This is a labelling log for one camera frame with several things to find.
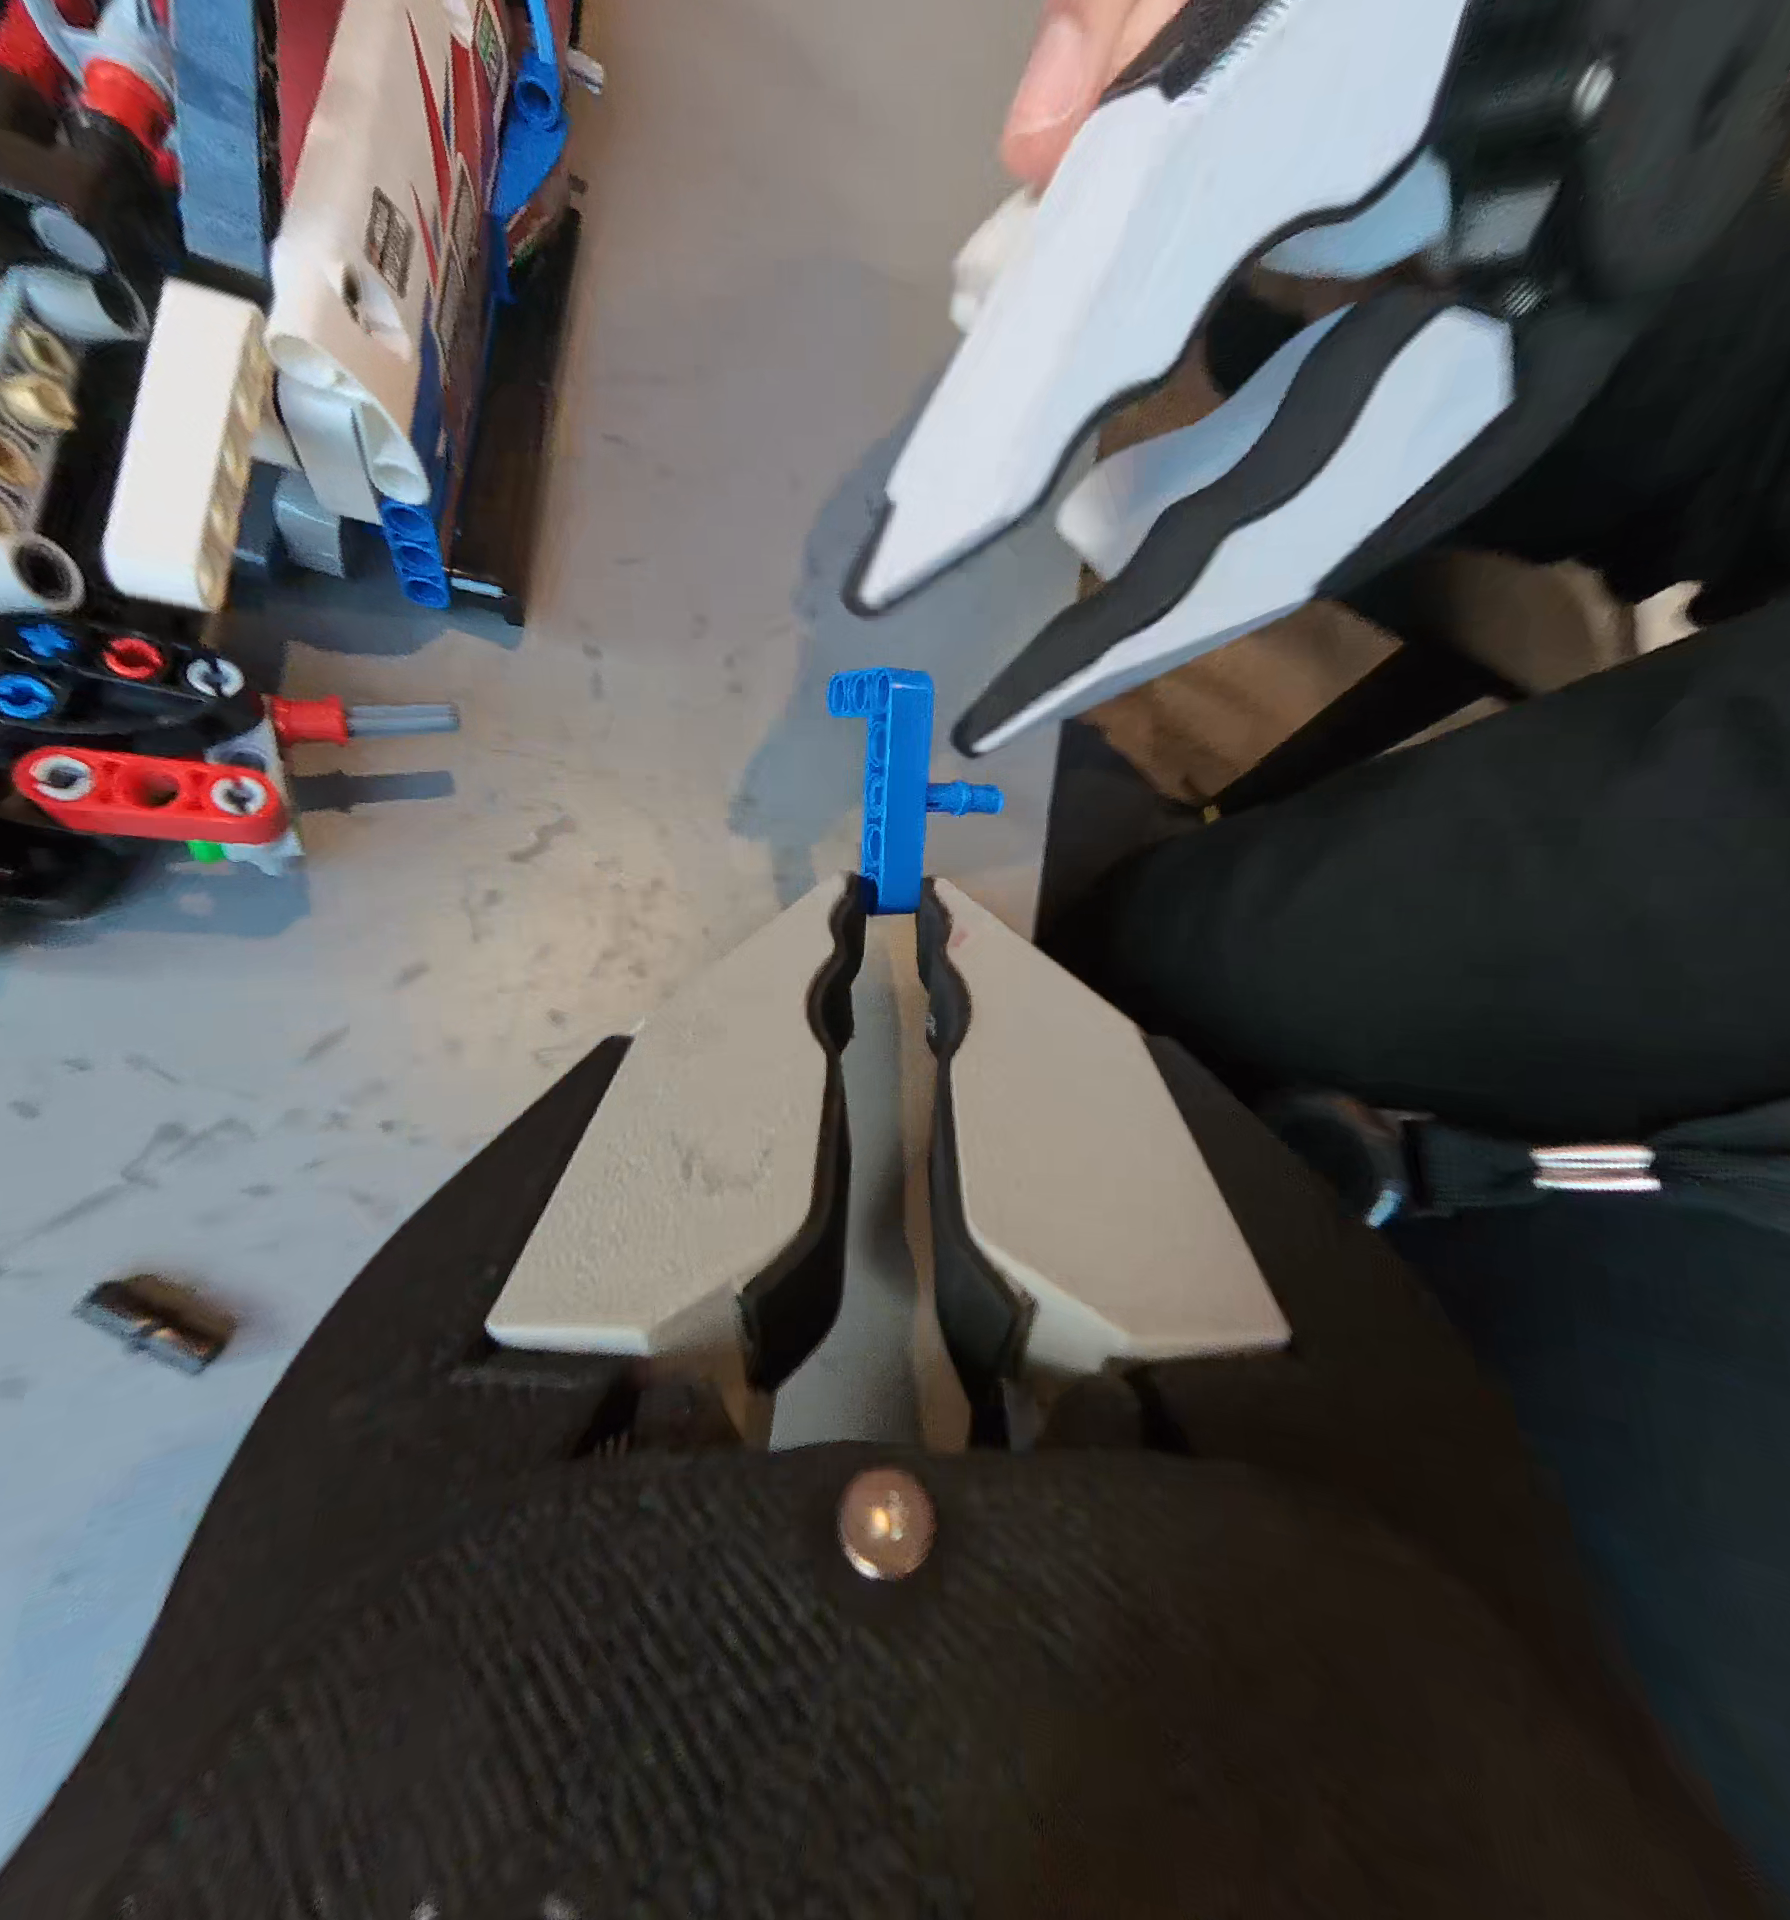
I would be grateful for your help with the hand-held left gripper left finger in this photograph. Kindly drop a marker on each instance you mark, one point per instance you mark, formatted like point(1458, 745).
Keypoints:
point(686, 1170)

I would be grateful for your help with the round black badge reel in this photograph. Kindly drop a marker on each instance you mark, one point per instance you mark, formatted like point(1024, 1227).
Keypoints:
point(1337, 1156)

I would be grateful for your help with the small blue connector pin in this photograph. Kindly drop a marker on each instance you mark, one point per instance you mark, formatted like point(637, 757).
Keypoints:
point(969, 798)

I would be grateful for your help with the person's black jacket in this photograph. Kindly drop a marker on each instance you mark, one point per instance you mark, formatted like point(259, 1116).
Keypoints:
point(1435, 930)

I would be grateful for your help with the person's right hand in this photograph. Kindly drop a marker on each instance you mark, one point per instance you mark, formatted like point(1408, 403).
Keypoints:
point(1074, 74)

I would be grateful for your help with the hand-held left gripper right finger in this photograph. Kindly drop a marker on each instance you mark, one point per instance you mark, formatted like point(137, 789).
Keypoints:
point(1105, 1185)

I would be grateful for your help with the blue angled brick beam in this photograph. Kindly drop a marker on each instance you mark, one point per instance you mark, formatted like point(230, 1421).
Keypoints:
point(896, 780)

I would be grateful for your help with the person's dark trousers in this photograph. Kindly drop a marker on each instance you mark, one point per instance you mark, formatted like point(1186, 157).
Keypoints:
point(1660, 1499)

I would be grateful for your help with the toy brick race car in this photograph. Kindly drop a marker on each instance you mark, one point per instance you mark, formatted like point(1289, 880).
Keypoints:
point(356, 225)

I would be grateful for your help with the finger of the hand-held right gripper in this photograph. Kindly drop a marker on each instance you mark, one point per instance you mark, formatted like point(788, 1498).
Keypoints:
point(1135, 255)
point(1405, 436)

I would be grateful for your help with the small black connector pin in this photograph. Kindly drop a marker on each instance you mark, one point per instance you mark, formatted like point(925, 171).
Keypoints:
point(159, 1321)

